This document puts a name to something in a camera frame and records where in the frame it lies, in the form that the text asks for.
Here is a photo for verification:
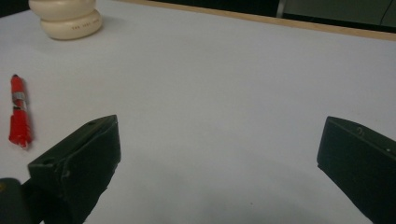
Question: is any metal stand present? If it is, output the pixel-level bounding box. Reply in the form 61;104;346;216
276;0;288;19

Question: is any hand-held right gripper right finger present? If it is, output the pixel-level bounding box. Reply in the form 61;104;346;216
317;116;396;224

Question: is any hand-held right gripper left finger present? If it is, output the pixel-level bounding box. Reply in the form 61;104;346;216
27;114;122;224

